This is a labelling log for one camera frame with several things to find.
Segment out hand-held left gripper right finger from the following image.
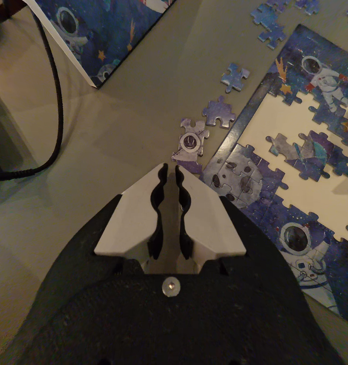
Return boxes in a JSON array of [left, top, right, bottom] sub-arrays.
[[175, 165, 247, 260]]

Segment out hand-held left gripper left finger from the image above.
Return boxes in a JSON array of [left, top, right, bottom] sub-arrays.
[[94, 163, 169, 260]]

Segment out pale porthole joined puzzle pieces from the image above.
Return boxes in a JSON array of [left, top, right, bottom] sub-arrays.
[[171, 118, 210, 175]]

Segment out joined satellite puzzle piece cluster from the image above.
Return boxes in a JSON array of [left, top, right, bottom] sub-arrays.
[[266, 130, 348, 183]]

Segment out space jigsaw puzzle tray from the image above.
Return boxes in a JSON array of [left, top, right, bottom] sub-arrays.
[[199, 24, 348, 323]]

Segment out purple starry puzzle piece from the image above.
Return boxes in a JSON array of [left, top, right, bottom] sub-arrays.
[[202, 95, 237, 129]]

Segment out blue and white puzzle piece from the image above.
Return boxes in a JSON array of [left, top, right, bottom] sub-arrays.
[[220, 63, 250, 94]]

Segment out illustrated puzzle box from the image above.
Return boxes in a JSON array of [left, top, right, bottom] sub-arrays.
[[21, 0, 177, 89]]

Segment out joined blue puzzle pieces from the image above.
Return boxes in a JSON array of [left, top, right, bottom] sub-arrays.
[[250, 1, 287, 50]]

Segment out black cable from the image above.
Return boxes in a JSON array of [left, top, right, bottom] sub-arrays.
[[0, 0, 64, 181]]

